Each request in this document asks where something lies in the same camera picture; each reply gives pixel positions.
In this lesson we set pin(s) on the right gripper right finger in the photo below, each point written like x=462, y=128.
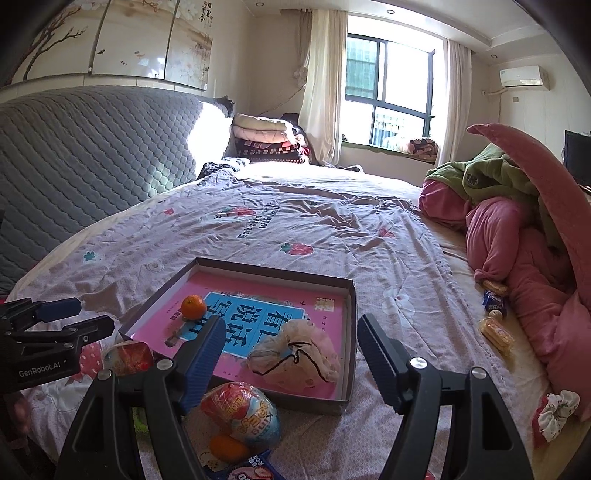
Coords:
x=484, y=442

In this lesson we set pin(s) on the red blue egg toy pack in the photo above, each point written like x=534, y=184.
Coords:
x=243, y=412

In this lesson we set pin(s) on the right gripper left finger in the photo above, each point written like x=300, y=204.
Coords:
x=101, y=442

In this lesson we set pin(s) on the cream curtain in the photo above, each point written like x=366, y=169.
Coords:
x=458, y=62
x=324, y=91

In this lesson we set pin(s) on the dark shallow cardboard box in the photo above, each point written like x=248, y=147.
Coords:
x=258, y=332

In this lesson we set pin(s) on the green blanket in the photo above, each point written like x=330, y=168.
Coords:
x=493, y=173

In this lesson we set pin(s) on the pink quilt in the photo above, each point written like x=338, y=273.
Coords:
x=549, y=291

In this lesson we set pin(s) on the folded blanket on windowsill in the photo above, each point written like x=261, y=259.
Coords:
x=424, y=149

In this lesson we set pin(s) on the pink children's book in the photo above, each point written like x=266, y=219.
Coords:
x=258, y=332

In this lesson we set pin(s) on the floral wall painting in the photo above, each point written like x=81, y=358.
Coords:
x=163, y=40

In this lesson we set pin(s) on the window with dark frame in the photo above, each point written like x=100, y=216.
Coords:
x=395, y=84

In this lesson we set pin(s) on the yellow snack packet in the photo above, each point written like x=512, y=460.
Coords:
x=497, y=288
x=496, y=334

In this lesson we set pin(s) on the right cream curtain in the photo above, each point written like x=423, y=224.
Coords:
x=458, y=62

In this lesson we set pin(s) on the person's hand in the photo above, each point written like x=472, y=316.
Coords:
x=19, y=412

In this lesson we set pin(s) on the stack of folded blankets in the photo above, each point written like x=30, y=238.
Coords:
x=262, y=139

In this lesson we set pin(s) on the floral bed sheet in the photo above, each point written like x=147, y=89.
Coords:
x=409, y=274

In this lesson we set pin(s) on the grey quilted headboard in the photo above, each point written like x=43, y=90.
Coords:
x=72, y=157

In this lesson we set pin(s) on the finger of the view left gripper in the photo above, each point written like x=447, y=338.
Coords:
x=76, y=335
x=48, y=312

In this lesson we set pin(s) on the black television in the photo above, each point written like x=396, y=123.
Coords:
x=577, y=157

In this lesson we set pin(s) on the left cream curtain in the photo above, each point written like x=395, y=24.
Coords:
x=324, y=91

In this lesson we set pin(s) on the blue cookie snack packet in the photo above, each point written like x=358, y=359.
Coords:
x=256, y=467

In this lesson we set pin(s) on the small blue snack packet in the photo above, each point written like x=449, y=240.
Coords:
x=494, y=305

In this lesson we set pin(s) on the white air conditioner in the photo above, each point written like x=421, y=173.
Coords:
x=524, y=77

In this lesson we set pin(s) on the orange mandarin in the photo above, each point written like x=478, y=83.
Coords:
x=227, y=449
x=192, y=308

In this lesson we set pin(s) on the white red scrunchie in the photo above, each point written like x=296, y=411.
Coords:
x=552, y=414

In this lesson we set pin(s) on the cream drawstring pouch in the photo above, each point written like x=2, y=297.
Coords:
x=299, y=357

